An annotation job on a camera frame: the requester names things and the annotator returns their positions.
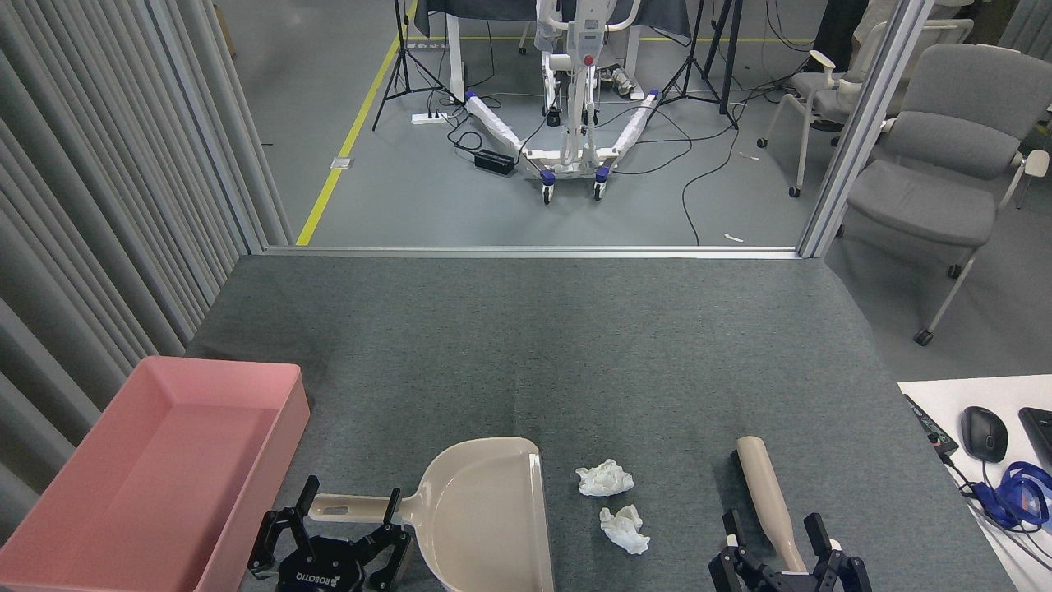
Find silver table edge rail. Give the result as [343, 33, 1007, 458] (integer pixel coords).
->
[261, 245, 802, 261]

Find white-legged desk dark cloth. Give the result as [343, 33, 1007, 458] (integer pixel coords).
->
[411, 0, 693, 104]

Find white tissue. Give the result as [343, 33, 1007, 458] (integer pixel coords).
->
[599, 505, 651, 555]
[575, 459, 635, 497]

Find white side desk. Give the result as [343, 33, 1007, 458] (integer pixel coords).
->
[897, 375, 1052, 592]

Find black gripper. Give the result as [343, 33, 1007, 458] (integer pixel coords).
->
[709, 510, 873, 592]
[248, 475, 413, 592]

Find black keyboard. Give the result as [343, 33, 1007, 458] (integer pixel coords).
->
[1017, 406, 1052, 474]

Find blue lanyard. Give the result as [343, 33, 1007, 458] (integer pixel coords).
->
[974, 461, 1051, 530]

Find white stand on wheels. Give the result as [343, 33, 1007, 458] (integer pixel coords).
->
[463, 0, 662, 205]

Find grey pleated curtain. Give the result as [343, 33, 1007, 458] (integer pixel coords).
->
[0, 0, 293, 543]

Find grey padded chair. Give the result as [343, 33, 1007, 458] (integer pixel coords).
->
[847, 43, 1051, 346]

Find beige hand brush black bristles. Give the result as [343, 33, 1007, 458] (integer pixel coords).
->
[734, 436, 811, 575]

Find small black device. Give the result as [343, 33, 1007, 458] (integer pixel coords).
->
[902, 394, 960, 459]

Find pink plastic bin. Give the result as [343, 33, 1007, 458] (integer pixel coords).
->
[0, 355, 311, 592]

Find black computer mouse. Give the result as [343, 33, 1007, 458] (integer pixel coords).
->
[960, 405, 1009, 464]

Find black tripod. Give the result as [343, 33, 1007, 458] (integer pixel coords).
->
[371, 0, 457, 132]
[657, 0, 741, 131]

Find grey chair white frame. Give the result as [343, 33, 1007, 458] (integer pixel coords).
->
[758, 21, 975, 198]

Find beige plastic dustpan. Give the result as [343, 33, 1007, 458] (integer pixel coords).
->
[308, 437, 556, 592]

